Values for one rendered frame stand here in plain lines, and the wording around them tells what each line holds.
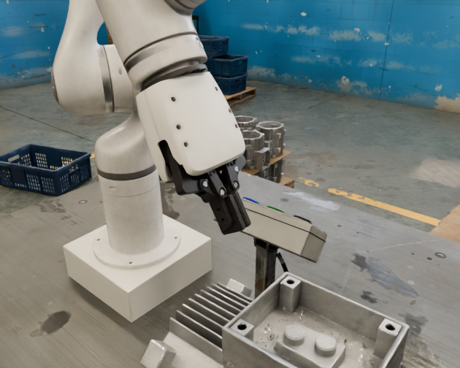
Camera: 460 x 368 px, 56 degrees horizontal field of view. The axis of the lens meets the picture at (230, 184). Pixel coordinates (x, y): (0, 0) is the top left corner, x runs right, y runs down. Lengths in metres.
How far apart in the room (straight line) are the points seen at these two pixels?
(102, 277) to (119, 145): 0.27
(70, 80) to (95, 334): 0.47
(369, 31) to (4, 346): 5.79
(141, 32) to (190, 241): 0.61
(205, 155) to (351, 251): 0.75
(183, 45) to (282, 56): 6.49
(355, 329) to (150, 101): 0.29
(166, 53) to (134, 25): 0.04
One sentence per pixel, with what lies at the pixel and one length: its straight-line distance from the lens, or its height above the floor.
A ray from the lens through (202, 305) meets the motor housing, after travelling 0.45.
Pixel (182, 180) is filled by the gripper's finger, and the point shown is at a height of 1.23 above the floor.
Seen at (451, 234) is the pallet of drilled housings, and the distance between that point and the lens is 2.70.
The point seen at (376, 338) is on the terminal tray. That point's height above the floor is 1.13.
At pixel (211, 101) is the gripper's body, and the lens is 0.46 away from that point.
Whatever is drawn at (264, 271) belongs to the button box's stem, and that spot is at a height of 0.97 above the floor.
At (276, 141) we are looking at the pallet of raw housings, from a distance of 2.89.
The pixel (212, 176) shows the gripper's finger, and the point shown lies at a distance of 0.44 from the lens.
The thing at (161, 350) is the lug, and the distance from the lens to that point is 0.44.
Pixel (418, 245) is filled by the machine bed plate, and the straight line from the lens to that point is 1.21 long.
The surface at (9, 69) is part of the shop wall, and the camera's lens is 7.38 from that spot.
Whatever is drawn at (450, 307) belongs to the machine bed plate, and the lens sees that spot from 1.03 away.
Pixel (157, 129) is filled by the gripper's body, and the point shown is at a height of 1.27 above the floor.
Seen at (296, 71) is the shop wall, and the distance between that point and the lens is 6.82.
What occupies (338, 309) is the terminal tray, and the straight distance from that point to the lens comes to 0.42.
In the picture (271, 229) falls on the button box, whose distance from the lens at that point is 0.66.
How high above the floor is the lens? 1.40
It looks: 25 degrees down
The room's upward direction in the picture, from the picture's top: straight up
